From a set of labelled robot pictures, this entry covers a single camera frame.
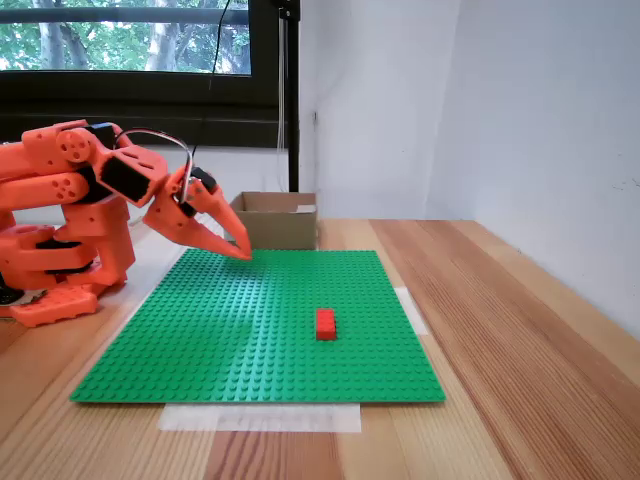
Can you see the cardboard box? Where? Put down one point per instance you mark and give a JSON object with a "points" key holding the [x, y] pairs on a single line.
{"points": [[280, 225]]}

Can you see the green lego baseplate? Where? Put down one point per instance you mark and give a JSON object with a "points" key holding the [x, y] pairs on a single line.
{"points": [[225, 325]]}

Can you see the red lego block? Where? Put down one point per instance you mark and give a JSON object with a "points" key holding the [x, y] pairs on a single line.
{"points": [[326, 325]]}

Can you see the black table clamp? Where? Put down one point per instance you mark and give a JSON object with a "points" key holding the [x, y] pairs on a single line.
{"points": [[7, 297]]}

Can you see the white masking tape strip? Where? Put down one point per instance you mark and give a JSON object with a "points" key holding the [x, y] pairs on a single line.
{"points": [[260, 419], [412, 310]]}

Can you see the black window frame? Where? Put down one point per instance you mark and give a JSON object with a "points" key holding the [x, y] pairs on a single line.
{"points": [[125, 100]]}

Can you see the black camera stand pole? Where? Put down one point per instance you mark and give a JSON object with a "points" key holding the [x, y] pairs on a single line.
{"points": [[294, 100]]}

